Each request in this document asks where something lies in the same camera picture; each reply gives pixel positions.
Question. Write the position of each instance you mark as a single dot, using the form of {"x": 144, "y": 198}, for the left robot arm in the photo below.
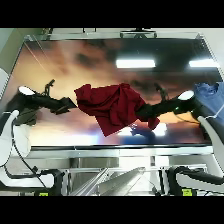
{"x": 36, "y": 100}

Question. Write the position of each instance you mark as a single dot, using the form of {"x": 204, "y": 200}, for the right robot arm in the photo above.
{"x": 173, "y": 105}

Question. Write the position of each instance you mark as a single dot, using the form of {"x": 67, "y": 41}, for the silver frame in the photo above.
{"x": 116, "y": 153}

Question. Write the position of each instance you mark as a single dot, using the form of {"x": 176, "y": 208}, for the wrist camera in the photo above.
{"x": 49, "y": 85}
{"x": 160, "y": 90}

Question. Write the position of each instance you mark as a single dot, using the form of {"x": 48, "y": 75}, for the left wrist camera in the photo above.
{"x": 49, "y": 85}

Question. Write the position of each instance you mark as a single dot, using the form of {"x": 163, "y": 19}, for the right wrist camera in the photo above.
{"x": 160, "y": 90}

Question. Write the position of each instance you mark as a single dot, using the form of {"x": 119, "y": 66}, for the blue garment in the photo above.
{"x": 210, "y": 98}

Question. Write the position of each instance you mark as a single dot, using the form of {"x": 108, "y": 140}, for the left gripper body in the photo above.
{"x": 65, "y": 105}

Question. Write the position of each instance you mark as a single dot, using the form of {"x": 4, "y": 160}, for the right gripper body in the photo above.
{"x": 146, "y": 112}

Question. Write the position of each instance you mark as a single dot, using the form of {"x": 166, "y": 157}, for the red T-shirt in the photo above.
{"x": 113, "y": 105}

